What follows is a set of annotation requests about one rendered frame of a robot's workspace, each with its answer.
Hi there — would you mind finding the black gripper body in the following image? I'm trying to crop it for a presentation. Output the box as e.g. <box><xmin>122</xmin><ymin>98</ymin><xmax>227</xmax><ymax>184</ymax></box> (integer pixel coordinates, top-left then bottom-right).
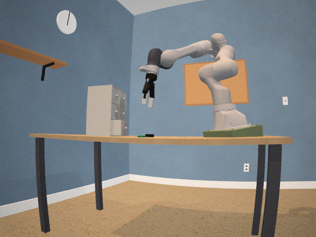
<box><xmin>146</xmin><ymin>73</ymin><xmax>157</xmax><ymax>85</ymax></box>

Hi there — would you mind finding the beige small chest of drawers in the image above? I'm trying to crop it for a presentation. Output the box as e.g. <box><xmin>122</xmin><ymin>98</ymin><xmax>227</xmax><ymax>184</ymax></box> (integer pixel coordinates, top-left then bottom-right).
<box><xmin>86</xmin><ymin>85</ymin><xmax>126</xmax><ymax>136</ymax></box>

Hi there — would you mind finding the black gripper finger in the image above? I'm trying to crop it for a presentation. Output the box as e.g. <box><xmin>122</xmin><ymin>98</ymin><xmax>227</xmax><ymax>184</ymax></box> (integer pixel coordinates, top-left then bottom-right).
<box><xmin>142</xmin><ymin>79</ymin><xmax>153</xmax><ymax>104</ymax></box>
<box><xmin>148</xmin><ymin>83</ymin><xmax>155</xmax><ymax>108</ymax></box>

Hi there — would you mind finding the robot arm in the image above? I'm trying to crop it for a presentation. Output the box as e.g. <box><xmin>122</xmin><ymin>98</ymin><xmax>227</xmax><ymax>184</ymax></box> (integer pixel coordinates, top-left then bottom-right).
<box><xmin>139</xmin><ymin>33</ymin><xmax>252</xmax><ymax>130</ymax></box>

